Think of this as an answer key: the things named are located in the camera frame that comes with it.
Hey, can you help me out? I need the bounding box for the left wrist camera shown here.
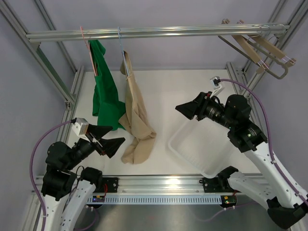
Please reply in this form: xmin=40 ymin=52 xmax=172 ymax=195
xmin=72 ymin=118 xmax=89 ymax=138

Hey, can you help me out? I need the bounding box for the aluminium hanging rail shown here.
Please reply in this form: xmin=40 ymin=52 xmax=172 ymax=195
xmin=26 ymin=24 xmax=290 ymax=42

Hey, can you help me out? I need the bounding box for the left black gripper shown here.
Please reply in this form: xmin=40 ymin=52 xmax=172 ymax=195
xmin=65 ymin=124 xmax=125 ymax=170

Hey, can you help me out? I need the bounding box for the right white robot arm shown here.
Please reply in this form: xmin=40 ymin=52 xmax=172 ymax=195
xmin=170 ymin=92 xmax=308 ymax=229

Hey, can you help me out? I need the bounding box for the wooden hanger rear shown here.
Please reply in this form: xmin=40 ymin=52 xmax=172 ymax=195
xmin=244 ymin=25 xmax=296 ymax=67

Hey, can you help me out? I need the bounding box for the white plastic basket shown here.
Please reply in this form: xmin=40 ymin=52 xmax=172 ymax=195
xmin=168 ymin=119 xmax=238 ymax=179

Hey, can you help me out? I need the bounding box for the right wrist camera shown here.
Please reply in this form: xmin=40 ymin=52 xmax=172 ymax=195
xmin=210 ymin=76 xmax=225 ymax=97

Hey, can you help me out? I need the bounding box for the white slotted cable duct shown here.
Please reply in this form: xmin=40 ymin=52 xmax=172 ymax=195
xmin=86 ymin=195 xmax=222 ymax=205

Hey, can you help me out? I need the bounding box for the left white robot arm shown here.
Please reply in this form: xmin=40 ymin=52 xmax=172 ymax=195
xmin=41 ymin=118 xmax=125 ymax=231

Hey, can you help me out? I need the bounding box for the blue wire hanger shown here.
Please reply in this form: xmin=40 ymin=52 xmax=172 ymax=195
xmin=117 ymin=27 xmax=129 ymax=78

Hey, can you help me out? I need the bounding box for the left aluminium frame post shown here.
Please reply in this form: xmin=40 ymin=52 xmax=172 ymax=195
xmin=0 ymin=0 xmax=85 ymax=111

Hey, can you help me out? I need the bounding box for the wooden hanger front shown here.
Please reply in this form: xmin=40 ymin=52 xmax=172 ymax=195
xmin=218 ymin=25 xmax=269 ymax=74

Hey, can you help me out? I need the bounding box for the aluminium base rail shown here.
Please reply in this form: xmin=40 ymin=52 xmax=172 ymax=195
xmin=31 ymin=175 xmax=270 ymax=194

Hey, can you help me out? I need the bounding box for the beige t shirt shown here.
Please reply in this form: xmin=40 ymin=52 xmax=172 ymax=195
xmin=119 ymin=51 xmax=156 ymax=165

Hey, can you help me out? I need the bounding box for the wooden hanger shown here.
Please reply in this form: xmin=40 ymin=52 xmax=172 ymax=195
xmin=218 ymin=25 xmax=269 ymax=74
xmin=244 ymin=25 xmax=296 ymax=67

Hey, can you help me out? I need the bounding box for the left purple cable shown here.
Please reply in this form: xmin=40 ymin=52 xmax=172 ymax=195
xmin=29 ymin=119 xmax=77 ymax=231

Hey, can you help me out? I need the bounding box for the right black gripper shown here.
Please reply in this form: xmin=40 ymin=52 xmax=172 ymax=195
xmin=176 ymin=91 xmax=236 ymax=130

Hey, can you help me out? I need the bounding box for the grey plastic hanger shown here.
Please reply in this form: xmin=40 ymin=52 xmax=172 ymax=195
xmin=218 ymin=35 xmax=289 ymax=80

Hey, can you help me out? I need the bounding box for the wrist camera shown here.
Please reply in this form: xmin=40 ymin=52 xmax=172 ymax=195
xmin=210 ymin=76 xmax=225 ymax=97
xmin=72 ymin=118 xmax=89 ymax=138

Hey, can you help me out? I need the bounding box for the green t shirt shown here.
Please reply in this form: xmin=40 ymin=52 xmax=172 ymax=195
xmin=89 ymin=40 xmax=126 ymax=130

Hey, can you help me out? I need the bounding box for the pink wire hanger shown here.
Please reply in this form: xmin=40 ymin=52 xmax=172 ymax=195
xmin=80 ymin=26 xmax=97 ymax=76

